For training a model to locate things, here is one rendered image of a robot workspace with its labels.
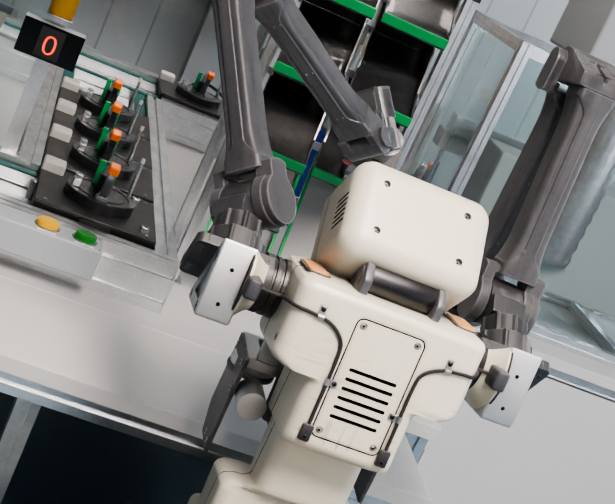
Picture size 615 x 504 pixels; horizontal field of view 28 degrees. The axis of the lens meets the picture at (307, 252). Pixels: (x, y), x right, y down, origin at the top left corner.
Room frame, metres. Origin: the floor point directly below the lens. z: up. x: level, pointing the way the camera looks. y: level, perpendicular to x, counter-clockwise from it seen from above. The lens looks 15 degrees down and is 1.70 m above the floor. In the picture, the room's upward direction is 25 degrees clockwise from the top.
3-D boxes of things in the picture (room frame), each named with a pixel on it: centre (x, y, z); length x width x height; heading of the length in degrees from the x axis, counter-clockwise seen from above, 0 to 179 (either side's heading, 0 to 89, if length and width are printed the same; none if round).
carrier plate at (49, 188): (2.33, 0.41, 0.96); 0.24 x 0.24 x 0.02; 15
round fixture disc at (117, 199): (2.33, 0.41, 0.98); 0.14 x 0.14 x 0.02
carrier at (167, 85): (3.70, 0.49, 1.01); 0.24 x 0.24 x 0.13; 15
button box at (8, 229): (2.11, 0.44, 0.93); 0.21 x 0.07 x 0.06; 105
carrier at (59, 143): (2.58, 0.48, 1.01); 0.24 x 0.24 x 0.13; 15
